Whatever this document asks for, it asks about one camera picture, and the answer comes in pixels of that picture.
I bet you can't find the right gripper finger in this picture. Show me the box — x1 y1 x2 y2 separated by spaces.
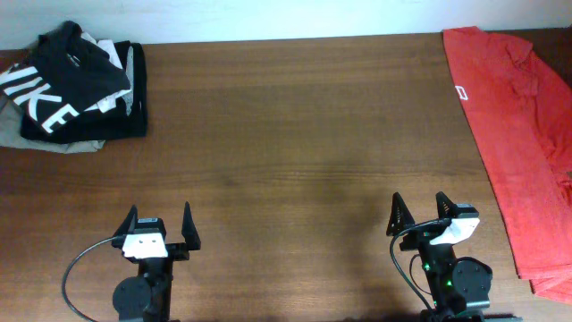
435 191 457 219
386 192 415 236

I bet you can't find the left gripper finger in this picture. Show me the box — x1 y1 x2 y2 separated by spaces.
181 201 201 250
114 205 138 237

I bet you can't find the red printed t-shirt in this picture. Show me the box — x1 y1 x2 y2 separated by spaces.
442 27 571 303

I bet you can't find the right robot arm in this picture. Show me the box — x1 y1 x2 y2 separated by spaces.
386 191 522 322

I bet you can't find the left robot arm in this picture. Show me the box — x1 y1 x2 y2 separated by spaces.
112 204 201 322

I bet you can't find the black folded garment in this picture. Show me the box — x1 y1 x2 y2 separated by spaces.
20 41 147 144

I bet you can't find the grey folded garment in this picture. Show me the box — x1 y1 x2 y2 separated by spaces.
1 96 105 154

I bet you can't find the black Nike t-shirt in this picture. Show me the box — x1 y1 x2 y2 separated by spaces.
0 20 132 135

